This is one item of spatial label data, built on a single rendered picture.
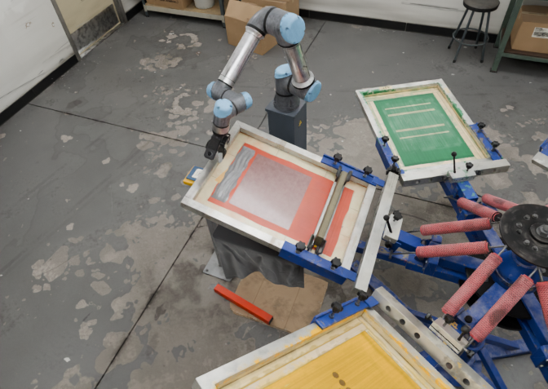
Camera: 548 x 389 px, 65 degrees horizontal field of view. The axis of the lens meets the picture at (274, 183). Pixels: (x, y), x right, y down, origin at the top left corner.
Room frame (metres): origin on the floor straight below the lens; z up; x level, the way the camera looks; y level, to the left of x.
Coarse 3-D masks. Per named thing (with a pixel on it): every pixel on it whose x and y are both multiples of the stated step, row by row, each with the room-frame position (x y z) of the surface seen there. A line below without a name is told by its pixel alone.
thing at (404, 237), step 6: (384, 228) 1.11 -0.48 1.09; (402, 234) 1.08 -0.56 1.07; (408, 234) 1.09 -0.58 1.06; (384, 240) 1.08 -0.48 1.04; (402, 240) 1.06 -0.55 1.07; (408, 240) 1.06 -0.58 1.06; (414, 240) 1.06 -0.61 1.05; (420, 240) 1.06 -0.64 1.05; (402, 246) 1.05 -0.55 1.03; (408, 246) 1.04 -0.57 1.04; (414, 246) 1.03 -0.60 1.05
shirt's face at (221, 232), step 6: (222, 228) 1.29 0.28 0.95; (216, 234) 1.26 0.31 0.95; (222, 234) 1.26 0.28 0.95; (228, 234) 1.25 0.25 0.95; (234, 234) 1.25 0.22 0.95; (240, 234) 1.25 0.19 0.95; (228, 240) 1.22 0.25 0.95; (234, 240) 1.22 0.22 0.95; (240, 240) 1.21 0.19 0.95; (246, 240) 1.21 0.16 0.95; (252, 240) 1.21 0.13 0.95; (252, 246) 1.17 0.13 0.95; (258, 246) 1.17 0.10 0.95; (264, 246) 1.16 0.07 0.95; (270, 252) 1.13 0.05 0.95; (276, 252) 1.12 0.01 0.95
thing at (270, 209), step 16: (240, 176) 1.41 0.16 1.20; (240, 192) 1.31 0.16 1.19; (256, 192) 1.32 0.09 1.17; (272, 192) 1.33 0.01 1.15; (240, 208) 1.23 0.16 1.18; (256, 208) 1.24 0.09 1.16; (272, 208) 1.24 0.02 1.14; (288, 208) 1.25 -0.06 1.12; (304, 208) 1.25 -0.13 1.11; (272, 224) 1.15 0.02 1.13; (288, 224) 1.16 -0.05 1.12; (304, 224) 1.17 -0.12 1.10; (336, 224) 1.18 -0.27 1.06; (304, 240) 1.09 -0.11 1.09; (336, 240) 1.09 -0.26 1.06
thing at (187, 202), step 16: (240, 128) 1.69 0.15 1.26; (272, 144) 1.62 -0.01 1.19; (288, 144) 1.61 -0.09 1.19; (304, 160) 1.54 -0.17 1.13; (320, 160) 1.52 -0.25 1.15; (208, 176) 1.37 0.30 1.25; (352, 176) 1.44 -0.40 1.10; (192, 192) 1.27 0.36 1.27; (368, 192) 1.34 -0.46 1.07; (192, 208) 1.19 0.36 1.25; (208, 208) 1.19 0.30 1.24; (368, 208) 1.25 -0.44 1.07; (224, 224) 1.13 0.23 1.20; (240, 224) 1.12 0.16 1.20; (256, 240) 1.06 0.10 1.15; (272, 240) 1.05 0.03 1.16; (352, 240) 1.08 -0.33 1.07; (352, 256) 0.99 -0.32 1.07
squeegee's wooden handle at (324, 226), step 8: (344, 176) 1.37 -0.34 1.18; (336, 184) 1.35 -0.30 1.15; (336, 192) 1.27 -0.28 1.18; (336, 200) 1.23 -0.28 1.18; (328, 208) 1.18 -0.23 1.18; (328, 216) 1.14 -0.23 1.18; (320, 224) 1.12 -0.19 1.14; (328, 224) 1.10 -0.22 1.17; (320, 232) 1.06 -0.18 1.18; (320, 240) 1.03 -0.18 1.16
